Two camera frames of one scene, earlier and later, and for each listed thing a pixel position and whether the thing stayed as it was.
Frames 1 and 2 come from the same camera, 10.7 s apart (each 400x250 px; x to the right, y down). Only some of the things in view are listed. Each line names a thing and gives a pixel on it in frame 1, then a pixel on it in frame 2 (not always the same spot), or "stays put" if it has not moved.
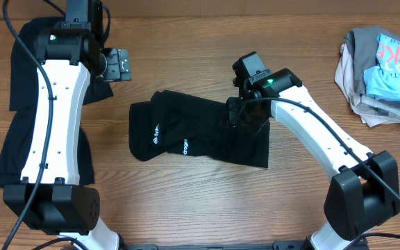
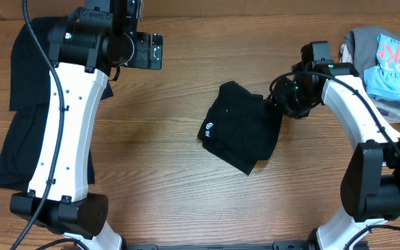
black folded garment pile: x=23 y=98 stays put
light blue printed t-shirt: x=399 y=79 stays put
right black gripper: x=234 y=118 -> x=279 y=95
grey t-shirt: x=363 y=44 stays put
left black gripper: x=119 y=64 -> x=142 y=60
